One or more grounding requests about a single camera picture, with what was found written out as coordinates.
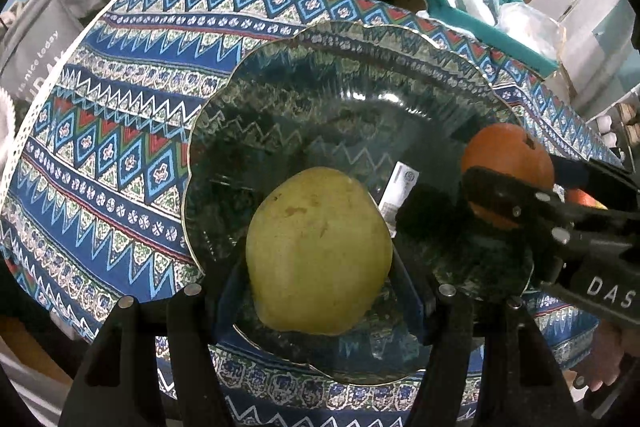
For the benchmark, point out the shoe rack with shoes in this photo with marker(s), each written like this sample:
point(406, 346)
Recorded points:
point(607, 123)

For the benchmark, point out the person's right hand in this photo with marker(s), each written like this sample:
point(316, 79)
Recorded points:
point(607, 352)

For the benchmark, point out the green pear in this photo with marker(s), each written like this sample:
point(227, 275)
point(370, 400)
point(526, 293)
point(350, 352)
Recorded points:
point(315, 252)

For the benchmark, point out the teal plastic crate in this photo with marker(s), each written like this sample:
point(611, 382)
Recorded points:
point(520, 52)

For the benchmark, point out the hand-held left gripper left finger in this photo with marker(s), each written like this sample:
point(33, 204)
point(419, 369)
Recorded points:
point(231, 302)

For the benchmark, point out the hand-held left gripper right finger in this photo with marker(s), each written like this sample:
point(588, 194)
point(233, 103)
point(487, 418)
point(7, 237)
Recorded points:
point(411, 294)

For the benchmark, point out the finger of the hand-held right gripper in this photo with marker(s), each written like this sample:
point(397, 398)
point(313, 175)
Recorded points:
point(505, 197)
point(570, 172)

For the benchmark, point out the blue patterned tablecloth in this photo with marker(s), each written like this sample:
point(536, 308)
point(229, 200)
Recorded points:
point(100, 147)

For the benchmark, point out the orange with dark notch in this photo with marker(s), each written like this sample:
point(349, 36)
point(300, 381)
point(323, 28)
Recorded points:
point(505, 152)

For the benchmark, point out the clear plastic bag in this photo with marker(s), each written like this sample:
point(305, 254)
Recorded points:
point(530, 24)

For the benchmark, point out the red apple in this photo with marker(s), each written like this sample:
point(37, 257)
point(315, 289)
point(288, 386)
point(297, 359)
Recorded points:
point(582, 198)

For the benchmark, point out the grey printed bag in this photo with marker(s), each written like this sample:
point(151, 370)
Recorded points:
point(35, 52)

